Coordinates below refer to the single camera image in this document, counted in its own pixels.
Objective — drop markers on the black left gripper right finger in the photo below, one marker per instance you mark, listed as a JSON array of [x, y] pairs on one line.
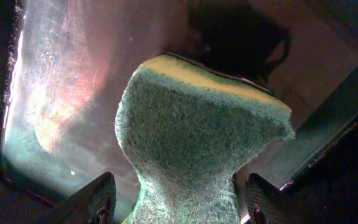
[[267, 204]]

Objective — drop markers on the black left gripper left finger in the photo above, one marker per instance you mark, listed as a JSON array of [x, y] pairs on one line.
[[94, 203]]

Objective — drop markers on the green yellow scrub sponge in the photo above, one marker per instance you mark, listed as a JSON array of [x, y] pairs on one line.
[[186, 131]]

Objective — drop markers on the dark green rectangular tray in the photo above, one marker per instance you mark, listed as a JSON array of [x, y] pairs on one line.
[[72, 60]]

